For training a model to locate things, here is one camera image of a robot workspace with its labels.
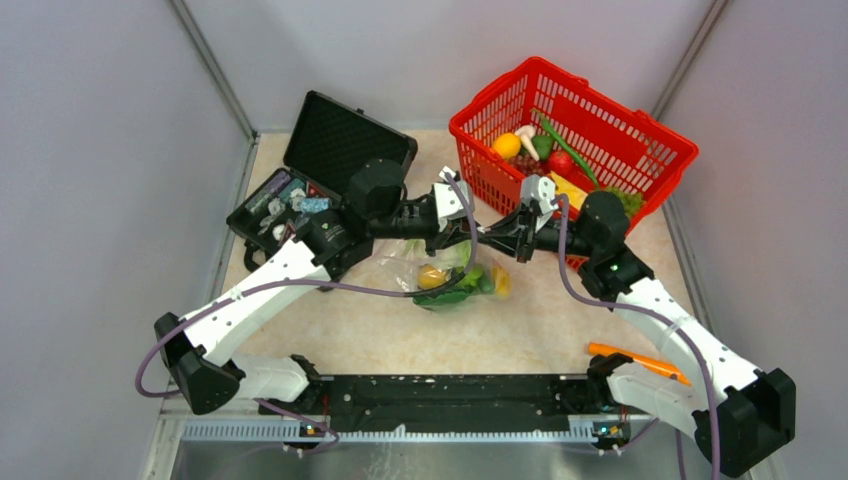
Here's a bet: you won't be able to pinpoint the green toy cucumber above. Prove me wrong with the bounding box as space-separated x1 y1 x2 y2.
458 264 495 295

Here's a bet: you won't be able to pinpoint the clear zip top bag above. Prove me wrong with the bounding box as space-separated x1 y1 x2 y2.
376 240 513 312

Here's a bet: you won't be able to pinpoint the purple toy grapes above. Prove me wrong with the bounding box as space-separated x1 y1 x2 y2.
507 155 549 176

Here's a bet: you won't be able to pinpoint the white toy mushroom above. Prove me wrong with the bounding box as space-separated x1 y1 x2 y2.
514 124 540 162

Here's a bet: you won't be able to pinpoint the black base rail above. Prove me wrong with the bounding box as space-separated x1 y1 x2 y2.
259 374 638 443

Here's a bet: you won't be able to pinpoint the red plastic basket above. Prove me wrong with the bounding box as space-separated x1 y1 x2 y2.
447 56 700 274

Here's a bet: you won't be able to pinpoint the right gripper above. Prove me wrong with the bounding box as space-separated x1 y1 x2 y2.
476 201 596 264

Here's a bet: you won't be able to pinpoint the toy cauliflower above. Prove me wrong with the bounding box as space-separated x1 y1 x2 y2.
400 239 471 270

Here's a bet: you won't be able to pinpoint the yellow toy lemon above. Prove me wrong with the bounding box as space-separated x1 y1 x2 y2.
416 264 452 290

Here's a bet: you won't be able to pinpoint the yellow green toy fruit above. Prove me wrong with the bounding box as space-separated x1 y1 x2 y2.
491 266 512 299

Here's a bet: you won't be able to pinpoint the red toy tomato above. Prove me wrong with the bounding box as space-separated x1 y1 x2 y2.
547 150 575 178

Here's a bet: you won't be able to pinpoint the green toy bean pod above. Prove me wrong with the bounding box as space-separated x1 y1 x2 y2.
531 108 601 189

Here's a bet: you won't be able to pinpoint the green toy grapes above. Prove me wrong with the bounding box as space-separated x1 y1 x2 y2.
605 186 645 219

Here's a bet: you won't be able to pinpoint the yellow toy corn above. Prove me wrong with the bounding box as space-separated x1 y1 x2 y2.
548 172 588 211

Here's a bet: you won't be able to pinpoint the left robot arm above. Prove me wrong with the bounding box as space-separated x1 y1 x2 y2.
139 160 478 415

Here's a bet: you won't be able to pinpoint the orange toy carrot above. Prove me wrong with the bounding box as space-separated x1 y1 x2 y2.
587 342 691 386

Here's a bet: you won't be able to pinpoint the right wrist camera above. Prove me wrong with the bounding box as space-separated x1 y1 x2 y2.
520 174 558 232

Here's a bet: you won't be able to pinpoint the black poker chip case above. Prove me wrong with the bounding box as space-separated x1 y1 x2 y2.
226 90 418 272

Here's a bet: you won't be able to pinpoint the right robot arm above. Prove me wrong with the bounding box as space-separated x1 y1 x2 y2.
475 191 797 478

